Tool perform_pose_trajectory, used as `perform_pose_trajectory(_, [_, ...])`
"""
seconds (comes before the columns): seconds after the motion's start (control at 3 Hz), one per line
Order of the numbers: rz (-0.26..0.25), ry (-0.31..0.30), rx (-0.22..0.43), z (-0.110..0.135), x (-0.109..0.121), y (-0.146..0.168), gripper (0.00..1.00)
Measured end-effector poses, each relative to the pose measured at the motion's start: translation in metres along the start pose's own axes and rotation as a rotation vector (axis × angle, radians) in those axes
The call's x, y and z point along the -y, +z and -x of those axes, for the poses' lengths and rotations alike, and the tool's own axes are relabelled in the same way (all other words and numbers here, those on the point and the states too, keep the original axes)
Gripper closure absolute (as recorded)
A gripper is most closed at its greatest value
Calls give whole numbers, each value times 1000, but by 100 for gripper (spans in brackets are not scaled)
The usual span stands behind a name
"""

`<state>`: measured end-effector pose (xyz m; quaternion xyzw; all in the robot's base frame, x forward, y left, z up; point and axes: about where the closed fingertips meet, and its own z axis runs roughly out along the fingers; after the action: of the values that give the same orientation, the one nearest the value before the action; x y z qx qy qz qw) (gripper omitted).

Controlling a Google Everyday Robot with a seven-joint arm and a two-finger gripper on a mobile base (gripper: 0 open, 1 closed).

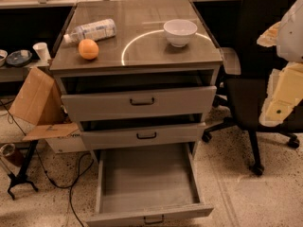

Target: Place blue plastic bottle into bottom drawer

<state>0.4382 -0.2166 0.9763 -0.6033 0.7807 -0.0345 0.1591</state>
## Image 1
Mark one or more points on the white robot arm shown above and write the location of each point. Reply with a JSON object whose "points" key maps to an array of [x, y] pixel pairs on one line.
{"points": [[287, 34]]}

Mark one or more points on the middle grey drawer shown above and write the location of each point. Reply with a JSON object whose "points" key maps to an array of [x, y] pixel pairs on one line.
{"points": [[147, 136]]}

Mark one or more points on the dark blue plate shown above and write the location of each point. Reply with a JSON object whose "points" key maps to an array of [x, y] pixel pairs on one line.
{"points": [[19, 58]]}

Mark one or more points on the orange fruit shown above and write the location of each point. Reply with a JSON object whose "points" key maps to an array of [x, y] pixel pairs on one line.
{"points": [[88, 49]]}

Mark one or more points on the black metal stand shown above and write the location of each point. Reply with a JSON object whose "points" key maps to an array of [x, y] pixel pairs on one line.
{"points": [[13, 155]]}

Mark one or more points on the brown cardboard box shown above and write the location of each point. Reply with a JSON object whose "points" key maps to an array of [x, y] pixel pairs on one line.
{"points": [[39, 104]]}

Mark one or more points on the small white bowl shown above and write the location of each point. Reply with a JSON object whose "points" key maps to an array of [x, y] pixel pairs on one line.
{"points": [[3, 56]]}

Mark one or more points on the black office chair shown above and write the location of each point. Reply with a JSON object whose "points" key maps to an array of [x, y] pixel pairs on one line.
{"points": [[247, 67]]}

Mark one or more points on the white ceramic bowl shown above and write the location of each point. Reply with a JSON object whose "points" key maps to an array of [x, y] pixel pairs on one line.
{"points": [[179, 31]]}

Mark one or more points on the top grey drawer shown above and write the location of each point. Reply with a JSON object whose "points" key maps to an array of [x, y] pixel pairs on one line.
{"points": [[136, 104]]}

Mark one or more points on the white paper cup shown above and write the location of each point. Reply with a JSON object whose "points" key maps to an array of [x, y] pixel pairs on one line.
{"points": [[41, 50]]}

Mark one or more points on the bottom grey drawer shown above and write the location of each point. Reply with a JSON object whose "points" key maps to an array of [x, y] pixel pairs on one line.
{"points": [[147, 186]]}

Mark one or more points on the clear plastic water bottle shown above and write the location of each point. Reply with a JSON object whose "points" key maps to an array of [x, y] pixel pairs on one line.
{"points": [[95, 31]]}

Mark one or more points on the grey drawer cabinet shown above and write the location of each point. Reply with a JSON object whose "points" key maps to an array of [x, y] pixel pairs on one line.
{"points": [[138, 58]]}

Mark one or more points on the grey drawer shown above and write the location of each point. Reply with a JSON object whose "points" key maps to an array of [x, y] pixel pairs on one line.
{"points": [[147, 136], [147, 186], [136, 104]]}

